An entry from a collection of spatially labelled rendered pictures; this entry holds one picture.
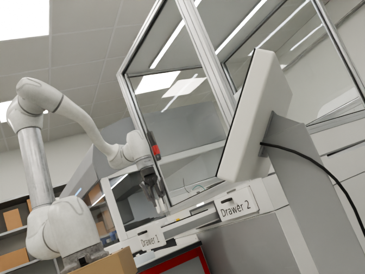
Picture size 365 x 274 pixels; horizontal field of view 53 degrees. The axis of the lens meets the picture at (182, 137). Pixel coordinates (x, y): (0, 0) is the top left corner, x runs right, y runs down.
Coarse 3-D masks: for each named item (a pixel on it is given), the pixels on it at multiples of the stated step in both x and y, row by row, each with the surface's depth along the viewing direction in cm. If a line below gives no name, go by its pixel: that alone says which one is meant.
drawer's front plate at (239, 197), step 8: (232, 192) 167; (240, 192) 162; (248, 192) 157; (216, 200) 180; (232, 200) 168; (240, 200) 163; (248, 200) 159; (224, 208) 175; (232, 208) 170; (240, 208) 165; (256, 208) 156; (224, 216) 177; (232, 216) 171
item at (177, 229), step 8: (192, 216) 179; (200, 216) 181; (208, 216) 182; (216, 216) 184; (176, 224) 174; (184, 224) 176; (192, 224) 177; (200, 224) 179; (168, 232) 171; (176, 232) 172; (184, 232) 174
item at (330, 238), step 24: (288, 144) 97; (312, 144) 95; (288, 168) 96; (312, 168) 94; (288, 192) 96; (312, 192) 94; (336, 192) 92; (312, 216) 93; (336, 216) 92; (312, 240) 93; (336, 240) 91; (336, 264) 91; (360, 264) 89
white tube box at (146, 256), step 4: (148, 252) 198; (152, 252) 198; (140, 256) 195; (144, 256) 196; (148, 256) 197; (152, 256) 198; (136, 260) 194; (140, 260) 194; (144, 260) 195; (136, 264) 193
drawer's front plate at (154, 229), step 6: (156, 222) 168; (144, 228) 181; (150, 228) 174; (156, 228) 168; (144, 234) 183; (150, 234) 176; (156, 234) 170; (162, 234) 168; (150, 240) 178; (156, 240) 171; (162, 240) 166; (144, 246) 186; (150, 246) 179; (156, 246) 173
